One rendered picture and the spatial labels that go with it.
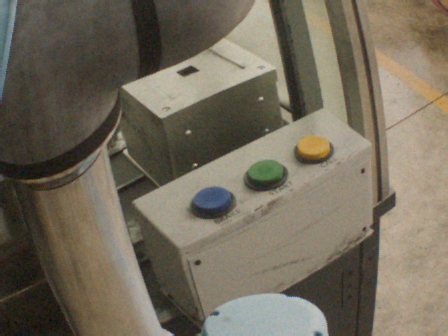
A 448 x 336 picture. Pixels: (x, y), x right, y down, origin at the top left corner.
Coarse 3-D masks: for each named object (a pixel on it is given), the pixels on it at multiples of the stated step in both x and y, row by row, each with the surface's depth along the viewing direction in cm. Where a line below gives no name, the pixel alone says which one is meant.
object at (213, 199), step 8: (200, 192) 110; (208, 192) 110; (216, 192) 110; (224, 192) 110; (200, 200) 109; (208, 200) 109; (216, 200) 109; (224, 200) 108; (200, 208) 108; (208, 208) 108; (216, 208) 108; (224, 208) 108
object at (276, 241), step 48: (288, 144) 117; (336, 144) 115; (192, 192) 112; (240, 192) 111; (288, 192) 110; (336, 192) 115; (144, 240) 115; (192, 240) 105; (240, 240) 109; (288, 240) 113; (336, 240) 119; (192, 288) 109; (240, 288) 113
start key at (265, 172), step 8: (264, 160) 113; (272, 160) 113; (256, 168) 112; (264, 168) 112; (272, 168) 112; (280, 168) 112; (248, 176) 111; (256, 176) 111; (264, 176) 111; (272, 176) 111; (280, 176) 111; (256, 184) 111; (264, 184) 110; (272, 184) 111
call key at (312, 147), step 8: (312, 136) 116; (320, 136) 115; (304, 144) 115; (312, 144) 114; (320, 144) 114; (328, 144) 114; (304, 152) 113; (312, 152) 113; (320, 152) 113; (328, 152) 114
